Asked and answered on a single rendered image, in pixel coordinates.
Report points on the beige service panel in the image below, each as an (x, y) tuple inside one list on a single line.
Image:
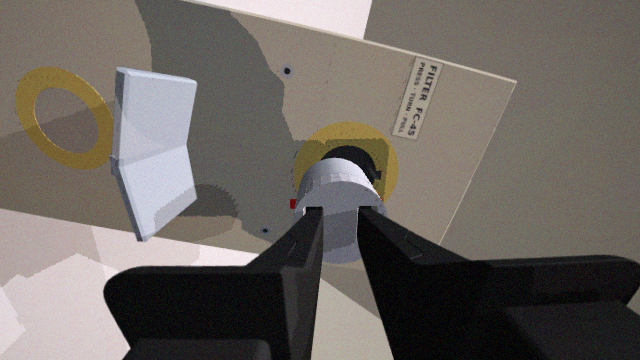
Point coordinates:
[(273, 97)]

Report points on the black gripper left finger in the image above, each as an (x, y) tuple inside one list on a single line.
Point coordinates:
[(272, 298)]

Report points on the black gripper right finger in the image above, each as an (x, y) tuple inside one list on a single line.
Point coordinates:
[(436, 305)]

